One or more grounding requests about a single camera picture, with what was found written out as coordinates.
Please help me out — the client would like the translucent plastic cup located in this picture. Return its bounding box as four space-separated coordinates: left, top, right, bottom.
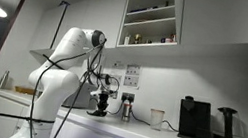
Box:
146 108 166 132

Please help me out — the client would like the chrome double wall socket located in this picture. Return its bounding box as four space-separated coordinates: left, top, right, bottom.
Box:
121 91 136 104

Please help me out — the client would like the shallow wooden bowl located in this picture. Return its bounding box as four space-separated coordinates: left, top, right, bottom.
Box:
13 84 38 97

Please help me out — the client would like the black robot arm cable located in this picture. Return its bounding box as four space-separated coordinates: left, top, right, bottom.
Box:
24 28 127 138

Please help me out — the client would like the black thin stand pole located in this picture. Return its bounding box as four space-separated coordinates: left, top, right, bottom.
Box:
49 0 72 53

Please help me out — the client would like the small red and white container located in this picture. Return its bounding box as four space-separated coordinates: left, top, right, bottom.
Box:
164 32 177 45

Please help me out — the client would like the metal can with red band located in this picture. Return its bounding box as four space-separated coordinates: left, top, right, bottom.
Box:
120 103 133 124

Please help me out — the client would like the wide white wall cabinet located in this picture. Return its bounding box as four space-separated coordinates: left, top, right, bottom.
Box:
175 0 248 57

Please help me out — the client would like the black strap on robot base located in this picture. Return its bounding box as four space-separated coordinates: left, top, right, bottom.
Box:
0 111 55 126

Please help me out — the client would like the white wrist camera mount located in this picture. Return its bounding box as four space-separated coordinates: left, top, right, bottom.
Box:
89 87 110 99

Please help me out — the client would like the open white shelf cabinet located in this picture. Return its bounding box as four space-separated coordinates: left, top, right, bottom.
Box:
116 0 188 58

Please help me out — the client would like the small gold jar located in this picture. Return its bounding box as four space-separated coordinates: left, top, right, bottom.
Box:
132 32 143 45

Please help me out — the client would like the small white wall label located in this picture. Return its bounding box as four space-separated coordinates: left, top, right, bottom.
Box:
112 60 126 70

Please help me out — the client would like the steel thermos flask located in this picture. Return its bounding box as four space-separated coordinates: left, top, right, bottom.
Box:
0 69 10 91

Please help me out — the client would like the small white bottle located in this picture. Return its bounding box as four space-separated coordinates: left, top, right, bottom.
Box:
123 33 132 46

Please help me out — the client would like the black coffee machine power cable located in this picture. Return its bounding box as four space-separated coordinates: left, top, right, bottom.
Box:
125 99 183 133

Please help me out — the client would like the dark pen on shelf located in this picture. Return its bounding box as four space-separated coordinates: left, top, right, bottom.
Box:
129 1 159 18

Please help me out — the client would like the black microwave power cable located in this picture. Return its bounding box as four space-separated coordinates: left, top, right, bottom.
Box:
105 98 127 118

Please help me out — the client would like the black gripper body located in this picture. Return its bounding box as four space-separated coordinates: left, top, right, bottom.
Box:
97 91 112 106

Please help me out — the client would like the black coffee machine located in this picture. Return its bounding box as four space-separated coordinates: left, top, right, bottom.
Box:
174 94 224 138

